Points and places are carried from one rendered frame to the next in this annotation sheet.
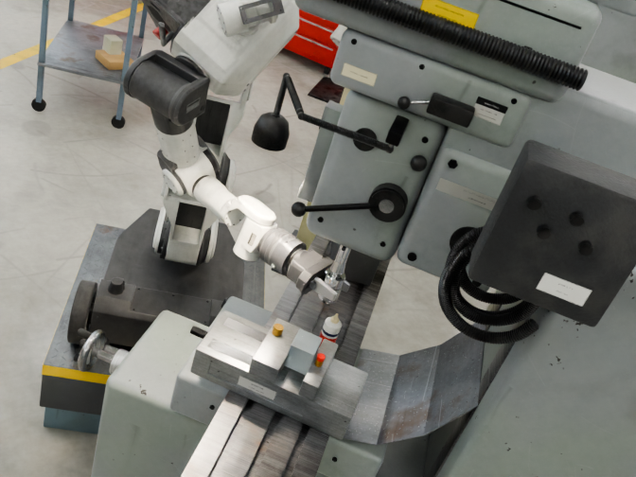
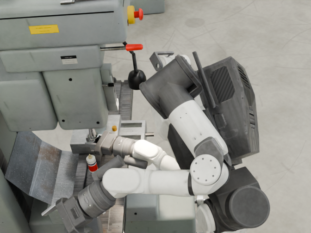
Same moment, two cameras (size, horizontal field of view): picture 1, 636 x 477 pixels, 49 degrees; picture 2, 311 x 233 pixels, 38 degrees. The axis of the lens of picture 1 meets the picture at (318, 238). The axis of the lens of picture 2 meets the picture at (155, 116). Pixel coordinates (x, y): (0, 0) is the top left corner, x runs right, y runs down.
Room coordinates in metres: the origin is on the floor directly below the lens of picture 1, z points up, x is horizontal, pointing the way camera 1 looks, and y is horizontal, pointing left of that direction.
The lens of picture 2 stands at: (2.61, 0.20, 2.57)
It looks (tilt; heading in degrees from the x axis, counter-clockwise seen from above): 45 degrees down; 179
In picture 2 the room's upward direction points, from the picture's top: 6 degrees counter-clockwise
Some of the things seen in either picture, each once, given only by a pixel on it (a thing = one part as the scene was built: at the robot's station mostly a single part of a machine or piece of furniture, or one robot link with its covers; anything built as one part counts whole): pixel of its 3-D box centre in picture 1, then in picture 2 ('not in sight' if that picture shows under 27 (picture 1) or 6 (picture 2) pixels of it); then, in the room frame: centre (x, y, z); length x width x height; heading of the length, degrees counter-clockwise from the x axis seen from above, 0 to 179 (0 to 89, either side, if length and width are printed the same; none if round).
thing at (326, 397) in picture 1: (283, 365); (108, 133); (1.12, -0.02, 1.02); 0.35 x 0.15 x 0.11; 83
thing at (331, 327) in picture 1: (330, 331); (91, 162); (1.28, -0.10, 1.02); 0.04 x 0.04 x 0.11
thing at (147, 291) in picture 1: (180, 259); not in sight; (1.92, 0.42, 0.59); 0.64 x 0.52 x 0.33; 13
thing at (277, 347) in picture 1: (275, 349); (113, 128); (1.12, 0.01, 1.06); 0.15 x 0.06 x 0.04; 173
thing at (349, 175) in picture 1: (379, 163); (78, 84); (1.27, -0.07, 1.47); 0.21 x 0.19 x 0.32; 175
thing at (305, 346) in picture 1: (303, 351); (100, 125); (1.12, -0.05, 1.08); 0.06 x 0.05 x 0.06; 173
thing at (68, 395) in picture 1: (162, 343); not in sight; (1.92, 0.42, 0.20); 0.78 x 0.68 x 0.40; 13
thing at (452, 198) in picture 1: (469, 198); (30, 87); (1.25, -0.26, 1.47); 0.24 x 0.19 x 0.26; 175
